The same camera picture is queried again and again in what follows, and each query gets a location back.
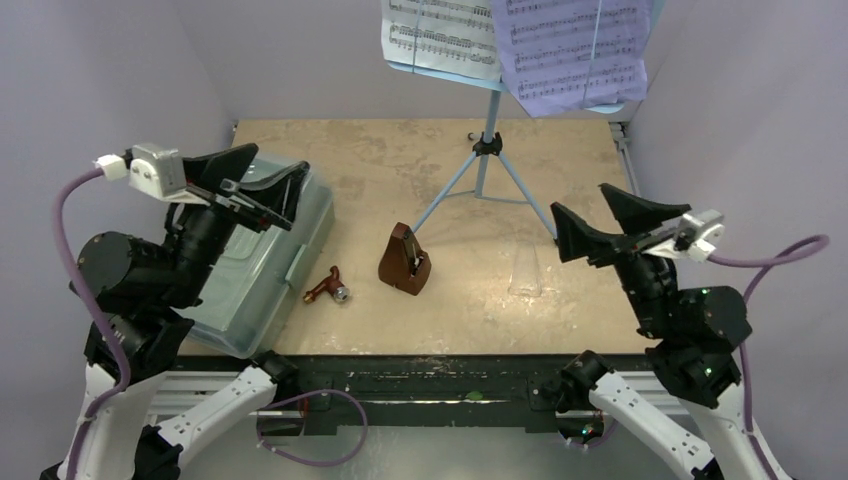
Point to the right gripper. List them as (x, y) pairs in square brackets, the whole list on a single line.
[(622, 244)]

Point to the clear metronome cover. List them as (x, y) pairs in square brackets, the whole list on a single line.
[(525, 277)]

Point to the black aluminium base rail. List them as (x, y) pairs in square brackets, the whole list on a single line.
[(511, 391)]

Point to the light blue music stand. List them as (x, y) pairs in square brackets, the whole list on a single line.
[(489, 143)]

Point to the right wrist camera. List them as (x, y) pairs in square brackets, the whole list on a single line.
[(695, 237)]

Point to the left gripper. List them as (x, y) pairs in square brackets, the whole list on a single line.
[(273, 198)]

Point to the white sheet music page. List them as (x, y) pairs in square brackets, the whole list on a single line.
[(451, 36)]

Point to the purple paper sheet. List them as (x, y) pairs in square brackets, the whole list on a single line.
[(562, 56)]

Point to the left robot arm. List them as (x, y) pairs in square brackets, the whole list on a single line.
[(136, 291)]

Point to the brown capo clamp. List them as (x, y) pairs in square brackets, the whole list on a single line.
[(332, 285)]

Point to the clear plastic storage bin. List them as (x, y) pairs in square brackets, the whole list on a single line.
[(243, 300)]

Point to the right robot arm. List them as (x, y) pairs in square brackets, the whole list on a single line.
[(697, 334)]

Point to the brown metronome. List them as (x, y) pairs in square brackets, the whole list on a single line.
[(404, 264)]

